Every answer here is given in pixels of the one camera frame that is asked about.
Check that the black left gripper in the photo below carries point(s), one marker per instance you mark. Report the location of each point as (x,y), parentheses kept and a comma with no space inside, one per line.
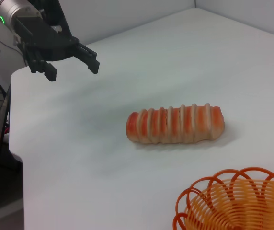
(43,40)

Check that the orange striped bread loaf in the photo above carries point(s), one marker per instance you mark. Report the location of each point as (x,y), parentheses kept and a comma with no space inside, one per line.
(175,125)

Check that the orange woven plastic basket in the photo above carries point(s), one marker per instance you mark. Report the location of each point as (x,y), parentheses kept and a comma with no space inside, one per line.
(235,206)

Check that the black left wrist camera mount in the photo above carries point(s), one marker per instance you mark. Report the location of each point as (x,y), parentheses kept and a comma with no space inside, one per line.
(60,16)

